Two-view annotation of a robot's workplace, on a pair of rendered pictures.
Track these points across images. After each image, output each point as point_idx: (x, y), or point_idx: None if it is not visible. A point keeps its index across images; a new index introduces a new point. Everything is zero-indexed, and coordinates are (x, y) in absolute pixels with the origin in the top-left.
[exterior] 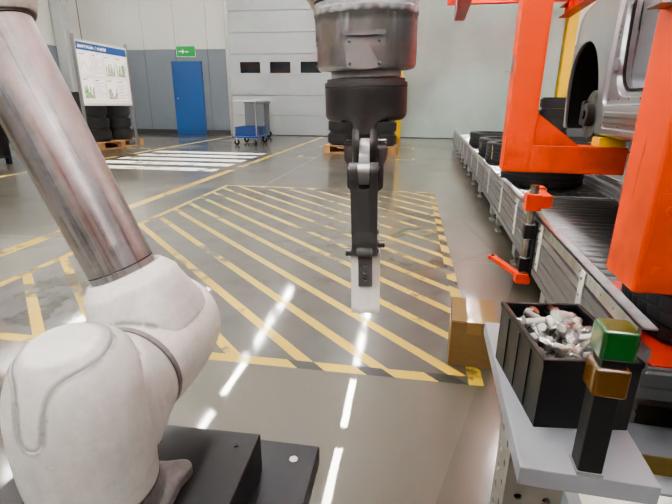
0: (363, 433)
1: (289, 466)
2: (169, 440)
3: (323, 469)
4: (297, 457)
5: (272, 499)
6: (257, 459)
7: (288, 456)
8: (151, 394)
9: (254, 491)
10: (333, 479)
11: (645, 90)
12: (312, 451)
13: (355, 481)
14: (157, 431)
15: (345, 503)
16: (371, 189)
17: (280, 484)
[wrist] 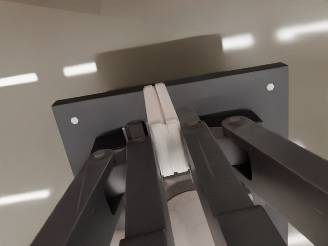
0: None
1: (83, 120)
2: (123, 210)
3: (2, 100)
4: (71, 118)
5: (117, 118)
6: (102, 144)
7: (73, 125)
8: (182, 243)
9: (116, 133)
10: (7, 89)
11: None
12: (59, 109)
13: (0, 71)
14: (178, 216)
15: (25, 72)
16: None
17: (102, 119)
